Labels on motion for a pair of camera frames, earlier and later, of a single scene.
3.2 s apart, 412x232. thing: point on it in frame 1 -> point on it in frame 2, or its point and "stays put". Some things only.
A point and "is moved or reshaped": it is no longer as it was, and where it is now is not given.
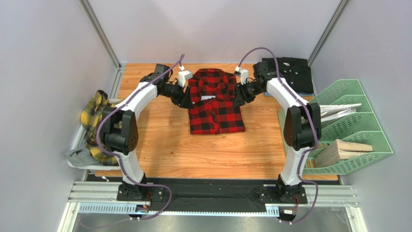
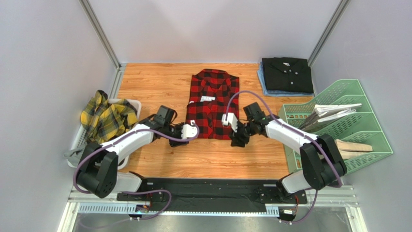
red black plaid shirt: (212, 95) is moved or reshaped
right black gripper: (241, 92) -> (239, 136)
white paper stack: (331, 111) stays put
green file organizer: (352, 137) stays put
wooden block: (341, 150) stays put
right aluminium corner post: (338, 13) stays put
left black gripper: (183, 100) -> (174, 143)
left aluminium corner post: (102, 36) stays put
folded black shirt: (296, 71) stays put
